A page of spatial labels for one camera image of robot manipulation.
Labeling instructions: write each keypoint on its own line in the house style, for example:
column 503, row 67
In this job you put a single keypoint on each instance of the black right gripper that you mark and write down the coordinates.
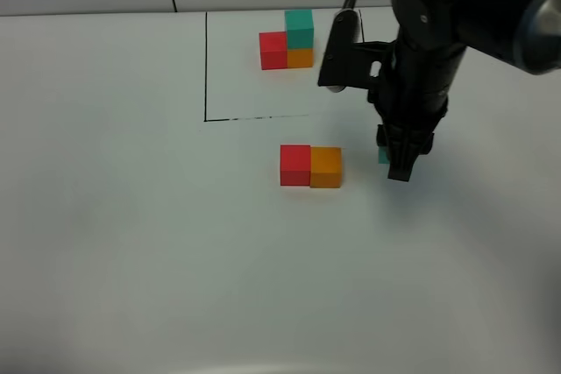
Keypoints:
column 411, row 100

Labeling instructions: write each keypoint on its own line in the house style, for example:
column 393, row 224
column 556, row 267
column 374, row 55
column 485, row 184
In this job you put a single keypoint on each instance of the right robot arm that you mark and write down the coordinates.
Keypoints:
column 522, row 33

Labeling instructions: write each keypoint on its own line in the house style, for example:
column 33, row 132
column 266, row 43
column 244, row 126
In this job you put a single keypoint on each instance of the orange template cube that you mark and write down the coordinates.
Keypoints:
column 300, row 58

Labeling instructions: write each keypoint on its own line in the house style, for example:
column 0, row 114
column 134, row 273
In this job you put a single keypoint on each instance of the teal template cube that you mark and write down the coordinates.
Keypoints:
column 299, row 27

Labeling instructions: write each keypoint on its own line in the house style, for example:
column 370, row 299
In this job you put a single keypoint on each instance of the red template cube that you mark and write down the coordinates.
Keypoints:
column 273, row 50

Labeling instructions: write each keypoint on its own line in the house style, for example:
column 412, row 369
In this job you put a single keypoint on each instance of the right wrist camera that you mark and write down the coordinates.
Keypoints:
column 346, row 62

